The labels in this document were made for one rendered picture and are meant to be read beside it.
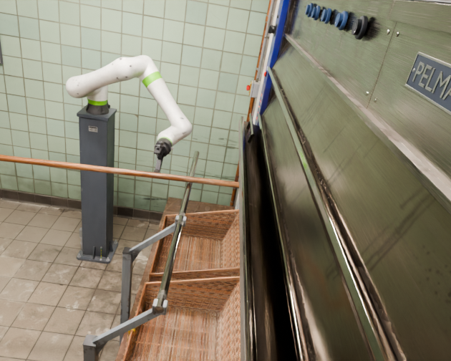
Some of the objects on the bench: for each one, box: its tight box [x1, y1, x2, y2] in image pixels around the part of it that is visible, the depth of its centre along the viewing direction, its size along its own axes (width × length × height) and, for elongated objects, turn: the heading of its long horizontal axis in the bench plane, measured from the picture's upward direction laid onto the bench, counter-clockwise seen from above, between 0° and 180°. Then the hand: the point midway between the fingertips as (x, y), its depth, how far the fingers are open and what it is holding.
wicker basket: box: [147, 209, 240, 304], centre depth 213 cm, size 49×56×28 cm
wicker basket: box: [122, 276, 241, 361], centre depth 160 cm, size 49×56×28 cm
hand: (155, 164), depth 192 cm, fingers open, 13 cm apart
